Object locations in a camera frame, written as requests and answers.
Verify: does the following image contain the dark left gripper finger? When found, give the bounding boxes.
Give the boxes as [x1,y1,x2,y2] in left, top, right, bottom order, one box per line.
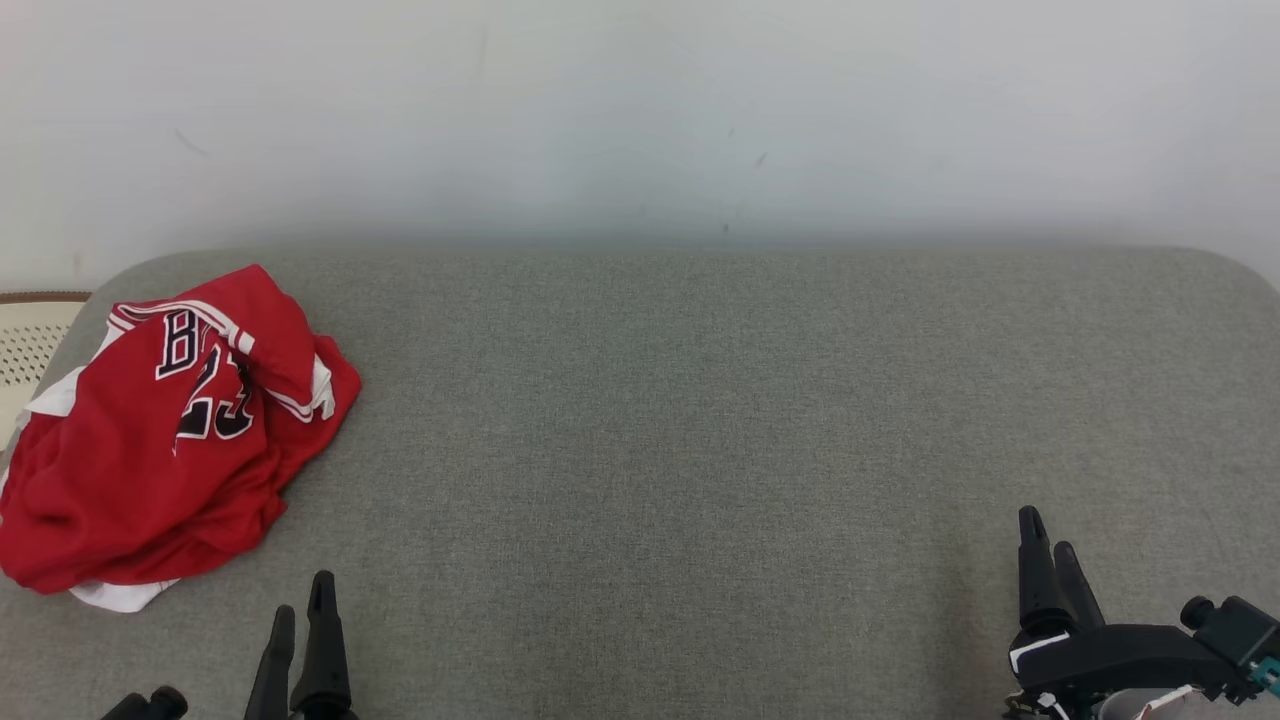
[245,605,297,720]
[290,570,357,720]

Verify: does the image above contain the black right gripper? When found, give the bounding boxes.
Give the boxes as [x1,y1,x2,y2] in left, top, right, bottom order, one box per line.
[1008,507,1233,720]

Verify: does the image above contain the red shorts with white stripe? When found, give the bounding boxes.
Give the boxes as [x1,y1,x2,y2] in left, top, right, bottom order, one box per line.
[0,430,291,614]

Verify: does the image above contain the red Bulls basketball jersey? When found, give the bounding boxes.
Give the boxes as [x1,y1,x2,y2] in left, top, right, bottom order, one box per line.
[20,264,363,501]

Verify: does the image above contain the cream perforated laundry basket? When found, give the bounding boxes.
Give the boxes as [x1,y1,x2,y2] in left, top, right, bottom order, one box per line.
[0,291,93,451]

